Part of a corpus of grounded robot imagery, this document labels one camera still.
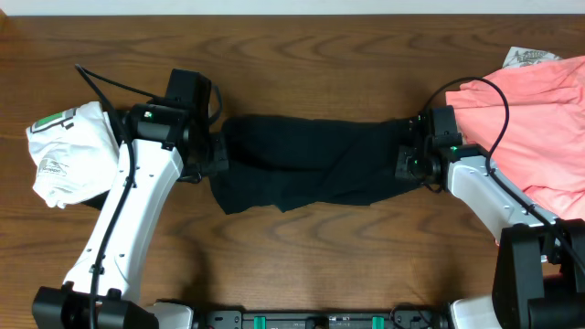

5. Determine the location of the black t-shirt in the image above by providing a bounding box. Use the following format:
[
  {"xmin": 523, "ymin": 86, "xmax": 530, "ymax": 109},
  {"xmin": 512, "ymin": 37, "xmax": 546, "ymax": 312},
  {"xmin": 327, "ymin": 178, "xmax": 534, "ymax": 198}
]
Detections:
[{"xmin": 210, "ymin": 115, "xmax": 420, "ymax": 214}]

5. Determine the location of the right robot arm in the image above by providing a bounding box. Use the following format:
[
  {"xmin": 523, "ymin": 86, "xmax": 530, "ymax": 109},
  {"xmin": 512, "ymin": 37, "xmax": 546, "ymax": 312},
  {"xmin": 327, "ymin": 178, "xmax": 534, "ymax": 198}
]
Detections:
[{"xmin": 396, "ymin": 106, "xmax": 584, "ymax": 329}]

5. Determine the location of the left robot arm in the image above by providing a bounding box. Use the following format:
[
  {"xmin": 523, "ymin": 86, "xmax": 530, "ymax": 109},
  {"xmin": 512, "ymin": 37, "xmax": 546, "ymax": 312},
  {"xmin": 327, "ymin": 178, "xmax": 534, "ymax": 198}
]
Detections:
[{"xmin": 27, "ymin": 101, "xmax": 227, "ymax": 328}]

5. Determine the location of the black folded garment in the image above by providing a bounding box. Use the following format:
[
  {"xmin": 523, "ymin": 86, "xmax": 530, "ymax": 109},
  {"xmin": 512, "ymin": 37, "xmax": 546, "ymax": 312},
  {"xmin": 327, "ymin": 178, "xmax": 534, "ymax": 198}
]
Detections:
[{"xmin": 81, "ymin": 109, "xmax": 129, "ymax": 212}]

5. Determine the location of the pink t-shirt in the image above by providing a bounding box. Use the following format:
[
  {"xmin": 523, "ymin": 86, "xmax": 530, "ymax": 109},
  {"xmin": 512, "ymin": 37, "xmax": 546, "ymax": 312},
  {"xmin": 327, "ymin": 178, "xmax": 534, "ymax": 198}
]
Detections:
[{"xmin": 445, "ymin": 57, "xmax": 584, "ymax": 219}]

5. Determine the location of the white folded t-shirt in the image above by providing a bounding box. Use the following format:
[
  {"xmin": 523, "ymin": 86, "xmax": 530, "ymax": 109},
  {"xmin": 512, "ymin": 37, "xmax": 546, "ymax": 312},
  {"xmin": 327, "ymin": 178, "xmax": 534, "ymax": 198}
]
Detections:
[{"xmin": 26, "ymin": 101, "xmax": 119, "ymax": 208}]

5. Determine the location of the white printed garment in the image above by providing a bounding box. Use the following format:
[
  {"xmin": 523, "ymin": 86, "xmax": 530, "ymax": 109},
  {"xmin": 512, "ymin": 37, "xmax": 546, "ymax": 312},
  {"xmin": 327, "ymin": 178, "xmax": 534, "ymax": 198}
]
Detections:
[{"xmin": 502, "ymin": 47, "xmax": 562, "ymax": 69}]

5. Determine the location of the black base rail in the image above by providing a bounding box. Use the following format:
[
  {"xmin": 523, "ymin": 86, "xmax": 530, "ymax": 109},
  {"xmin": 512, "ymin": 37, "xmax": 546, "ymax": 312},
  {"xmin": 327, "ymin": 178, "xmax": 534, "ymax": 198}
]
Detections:
[{"xmin": 193, "ymin": 308, "xmax": 452, "ymax": 329}]

